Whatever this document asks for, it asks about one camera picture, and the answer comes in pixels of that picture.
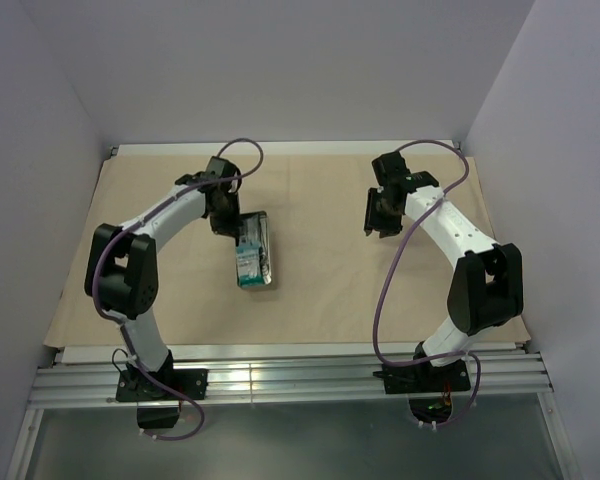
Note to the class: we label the teal sterile packet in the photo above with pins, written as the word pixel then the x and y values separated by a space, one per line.
pixel 248 267
pixel 249 231

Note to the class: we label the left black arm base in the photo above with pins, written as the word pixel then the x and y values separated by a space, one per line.
pixel 160 400

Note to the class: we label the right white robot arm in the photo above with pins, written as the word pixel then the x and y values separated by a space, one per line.
pixel 486 289

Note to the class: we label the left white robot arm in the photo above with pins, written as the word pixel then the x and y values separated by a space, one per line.
pixel 122 273

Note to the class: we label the metal instrument tray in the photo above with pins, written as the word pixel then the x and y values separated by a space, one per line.
pixel 253 251

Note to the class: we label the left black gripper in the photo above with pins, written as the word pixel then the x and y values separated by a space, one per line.
pixel 231 227

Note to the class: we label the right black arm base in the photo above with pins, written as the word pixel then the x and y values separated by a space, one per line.
pixel 425 378

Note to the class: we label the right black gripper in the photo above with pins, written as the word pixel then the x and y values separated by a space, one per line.
pixel 373 221

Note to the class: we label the aluminium mounting rail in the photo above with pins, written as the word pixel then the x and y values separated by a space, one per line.
pixel 279 381

